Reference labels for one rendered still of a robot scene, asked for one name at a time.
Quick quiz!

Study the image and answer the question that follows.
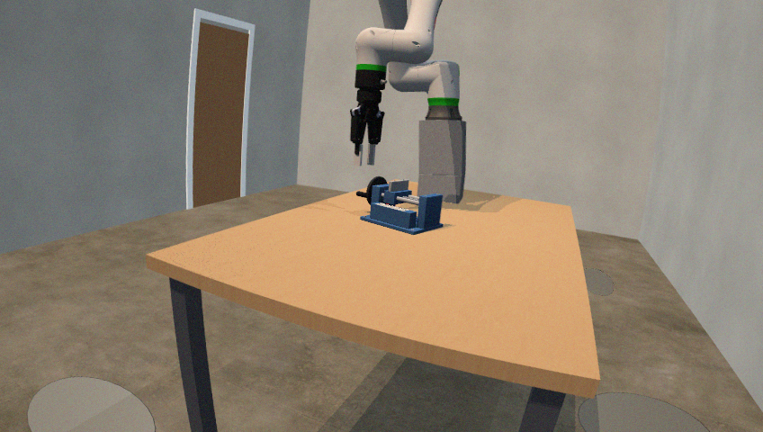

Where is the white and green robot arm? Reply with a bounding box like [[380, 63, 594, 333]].
[[355, 0, 462, 121]]

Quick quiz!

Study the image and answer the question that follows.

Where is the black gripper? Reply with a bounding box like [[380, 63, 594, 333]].
[[350, 89, 385, 166]]

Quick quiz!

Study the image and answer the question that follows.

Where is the blue bench vise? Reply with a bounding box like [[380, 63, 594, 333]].
[[356, 176, 444, 235]]

